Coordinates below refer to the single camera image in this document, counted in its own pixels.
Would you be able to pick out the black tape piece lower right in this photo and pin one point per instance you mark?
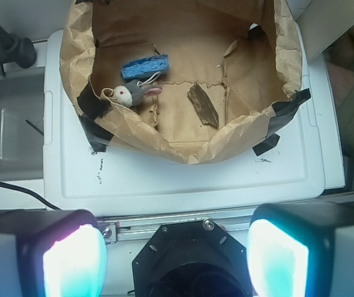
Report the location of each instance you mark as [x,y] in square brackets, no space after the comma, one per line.
[266,145]

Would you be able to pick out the white plastic bin lid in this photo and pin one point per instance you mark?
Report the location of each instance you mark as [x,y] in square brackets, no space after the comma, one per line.
[123,181]

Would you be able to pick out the clear plastic tub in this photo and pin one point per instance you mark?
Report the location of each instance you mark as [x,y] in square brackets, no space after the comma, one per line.
[22,101]

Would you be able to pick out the metal rail with screws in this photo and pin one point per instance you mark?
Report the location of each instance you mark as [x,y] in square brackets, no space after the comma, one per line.
[137,229]

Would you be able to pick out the black tape strip left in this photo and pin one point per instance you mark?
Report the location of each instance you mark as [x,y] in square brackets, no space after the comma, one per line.
[94,108]

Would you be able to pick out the black tape strip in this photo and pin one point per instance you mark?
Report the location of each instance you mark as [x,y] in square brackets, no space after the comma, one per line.
[286,110]
[94,108]

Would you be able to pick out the dark gray faucet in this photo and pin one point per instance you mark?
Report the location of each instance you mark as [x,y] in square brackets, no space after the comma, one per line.
[15,49]

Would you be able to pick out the black octagonal camera mount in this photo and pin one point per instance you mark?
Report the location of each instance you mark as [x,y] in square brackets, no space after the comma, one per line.
[190,262]

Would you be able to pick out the gray plush bunny toy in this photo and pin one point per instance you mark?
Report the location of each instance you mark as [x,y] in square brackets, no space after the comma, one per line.
[132,93]

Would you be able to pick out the black tape strip right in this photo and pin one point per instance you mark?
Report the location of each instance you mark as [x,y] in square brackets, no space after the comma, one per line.
[286,110]

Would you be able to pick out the blue sponge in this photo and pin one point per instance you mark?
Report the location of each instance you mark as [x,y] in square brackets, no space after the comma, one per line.
[145,67]

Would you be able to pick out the brown paper bag liner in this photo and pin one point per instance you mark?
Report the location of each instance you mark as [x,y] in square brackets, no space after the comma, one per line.
[246,55]

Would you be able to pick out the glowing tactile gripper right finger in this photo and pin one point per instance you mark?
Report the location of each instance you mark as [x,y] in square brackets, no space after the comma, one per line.
[302,249]

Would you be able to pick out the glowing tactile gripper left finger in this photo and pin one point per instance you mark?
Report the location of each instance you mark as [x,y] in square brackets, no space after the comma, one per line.
[51,253]

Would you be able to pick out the brown wood bark piece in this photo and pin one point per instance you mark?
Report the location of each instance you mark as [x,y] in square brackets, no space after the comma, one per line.
[203,106]

